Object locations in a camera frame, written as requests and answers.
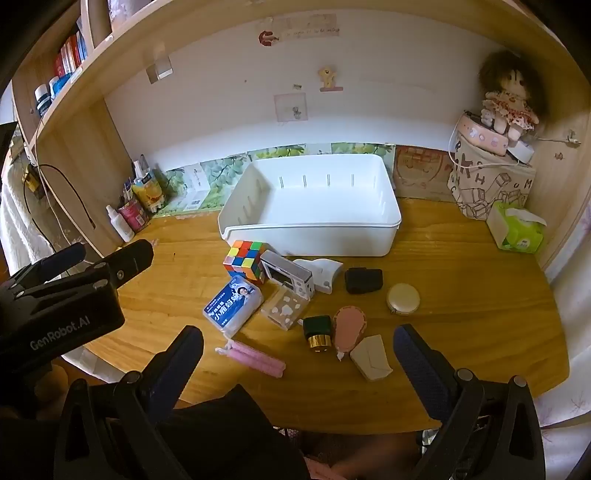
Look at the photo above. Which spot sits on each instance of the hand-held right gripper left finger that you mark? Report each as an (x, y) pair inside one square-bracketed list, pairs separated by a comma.
[(182, 355)]

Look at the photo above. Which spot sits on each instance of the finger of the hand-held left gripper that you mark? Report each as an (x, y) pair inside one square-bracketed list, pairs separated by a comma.
[(134, 258), (62, 261)]

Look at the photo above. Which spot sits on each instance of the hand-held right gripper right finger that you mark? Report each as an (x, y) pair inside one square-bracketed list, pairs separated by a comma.
[(422, 374)]

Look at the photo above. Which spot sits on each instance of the beige makeup sponge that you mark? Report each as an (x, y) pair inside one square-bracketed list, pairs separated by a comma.
[(371, 357)]

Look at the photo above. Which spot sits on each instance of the blue white floss box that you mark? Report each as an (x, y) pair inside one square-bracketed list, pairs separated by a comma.
[(231, 304)]

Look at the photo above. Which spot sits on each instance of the round beige compact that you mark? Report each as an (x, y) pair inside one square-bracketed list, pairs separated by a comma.
[(403, 299)]

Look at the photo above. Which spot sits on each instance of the black rounded case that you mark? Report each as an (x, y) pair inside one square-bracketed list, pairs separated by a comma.
[(364, 280)]

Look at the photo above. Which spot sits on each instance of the multicoloured puzzle cube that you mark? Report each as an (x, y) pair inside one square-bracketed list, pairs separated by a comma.
[(244, 261)]

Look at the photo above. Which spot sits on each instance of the green bottle with gold cap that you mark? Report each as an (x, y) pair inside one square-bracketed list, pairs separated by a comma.
[(318, 332)]

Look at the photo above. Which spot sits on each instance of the clear plastic cup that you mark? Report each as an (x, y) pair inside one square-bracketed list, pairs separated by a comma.
[(285, 308)]

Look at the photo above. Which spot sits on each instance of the white handheld game console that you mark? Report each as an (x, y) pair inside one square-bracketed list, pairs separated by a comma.
[(286, 274)]

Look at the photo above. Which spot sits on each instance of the white plastic dispenser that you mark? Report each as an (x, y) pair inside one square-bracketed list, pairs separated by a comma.
[(323, 272)]

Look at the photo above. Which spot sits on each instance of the white plastic storage bin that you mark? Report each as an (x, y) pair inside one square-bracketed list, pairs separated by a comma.
[(323, 207)]

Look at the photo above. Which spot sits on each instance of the white spray bottle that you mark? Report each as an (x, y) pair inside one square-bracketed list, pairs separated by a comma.
[(121, 226)]

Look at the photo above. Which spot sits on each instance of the pink can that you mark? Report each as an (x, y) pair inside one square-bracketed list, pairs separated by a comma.
[(134, 216)]

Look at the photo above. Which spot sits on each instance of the white lace cloth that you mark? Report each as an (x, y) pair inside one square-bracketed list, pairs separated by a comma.
[(23, 230)]

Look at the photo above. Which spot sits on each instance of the blue-labelled tube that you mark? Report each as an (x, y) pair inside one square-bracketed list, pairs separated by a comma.
[(128, 194)]

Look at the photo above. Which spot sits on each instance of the yellow juice pouch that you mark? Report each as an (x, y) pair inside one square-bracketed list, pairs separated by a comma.
[(148, 194)]

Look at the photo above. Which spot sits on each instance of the white tube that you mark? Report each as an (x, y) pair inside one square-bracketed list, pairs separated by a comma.
[(141, 168)]

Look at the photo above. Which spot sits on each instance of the green grape print cardboard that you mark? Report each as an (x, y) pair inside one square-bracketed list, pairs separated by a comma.
[(226, 168)]

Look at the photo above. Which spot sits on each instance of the dark bottle with white cap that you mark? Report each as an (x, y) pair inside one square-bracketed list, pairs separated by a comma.
[(43, 101)]

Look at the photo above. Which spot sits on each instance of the green tissue pack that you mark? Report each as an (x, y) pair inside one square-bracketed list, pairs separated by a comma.
[(515, 228)]

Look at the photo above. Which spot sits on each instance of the blue bottle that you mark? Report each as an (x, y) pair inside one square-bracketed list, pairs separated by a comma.
[(59, 87)]

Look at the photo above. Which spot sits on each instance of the beige letter-print bag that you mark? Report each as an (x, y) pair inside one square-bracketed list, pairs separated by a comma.
[(489, 189)]

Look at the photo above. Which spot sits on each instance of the brown cartoon poster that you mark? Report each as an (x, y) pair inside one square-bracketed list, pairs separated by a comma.
[(420, 170)]

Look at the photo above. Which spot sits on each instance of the row of books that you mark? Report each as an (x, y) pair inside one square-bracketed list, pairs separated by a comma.
[(71, 50)]

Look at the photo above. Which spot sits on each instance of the pink-framed drawing sticker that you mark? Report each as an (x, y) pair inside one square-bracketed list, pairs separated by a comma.
[(290, 107)]

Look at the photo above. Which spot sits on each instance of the wooden bookshelf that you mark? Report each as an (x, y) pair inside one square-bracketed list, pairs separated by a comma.
[(94, 27)]

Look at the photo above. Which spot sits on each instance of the white charger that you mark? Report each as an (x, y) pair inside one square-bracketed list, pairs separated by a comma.
[(521, 152)]

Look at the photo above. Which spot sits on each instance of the pink round box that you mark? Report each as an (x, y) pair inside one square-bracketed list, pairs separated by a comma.
[(480, 136)]

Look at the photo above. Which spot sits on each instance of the yellow pony sticker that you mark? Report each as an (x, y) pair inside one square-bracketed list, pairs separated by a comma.
[(328, 77)]

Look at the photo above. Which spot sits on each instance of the dark-haired rag doll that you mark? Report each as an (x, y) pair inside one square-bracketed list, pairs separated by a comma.
[(508, 101)]

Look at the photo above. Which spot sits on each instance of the paper tape strip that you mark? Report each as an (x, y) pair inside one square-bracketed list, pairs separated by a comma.
[(309, 26)]

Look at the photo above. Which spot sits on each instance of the red wall sticker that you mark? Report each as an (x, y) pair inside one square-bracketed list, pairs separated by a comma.
[(268, 38)]

